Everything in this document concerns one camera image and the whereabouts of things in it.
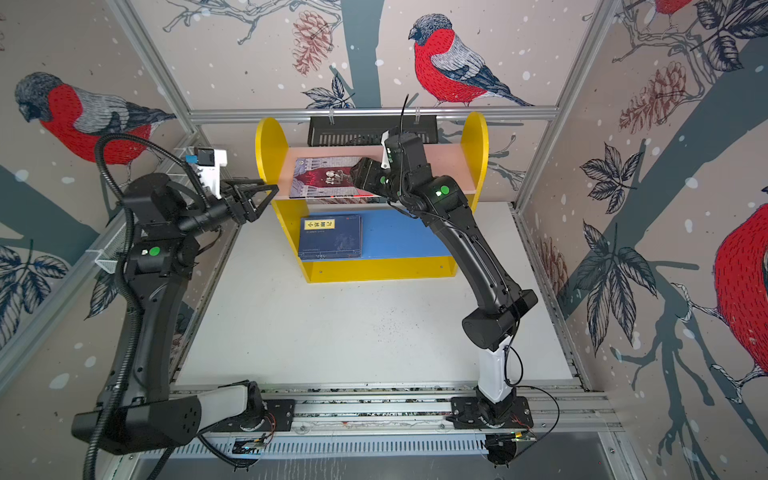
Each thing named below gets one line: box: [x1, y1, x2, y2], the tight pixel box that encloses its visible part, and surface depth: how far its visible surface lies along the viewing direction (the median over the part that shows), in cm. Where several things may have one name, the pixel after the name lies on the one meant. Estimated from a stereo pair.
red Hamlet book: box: [289, 157, 375, 199], surface depth 73 cm
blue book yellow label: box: [299, 215, 362, 260], surface depth 90 cm
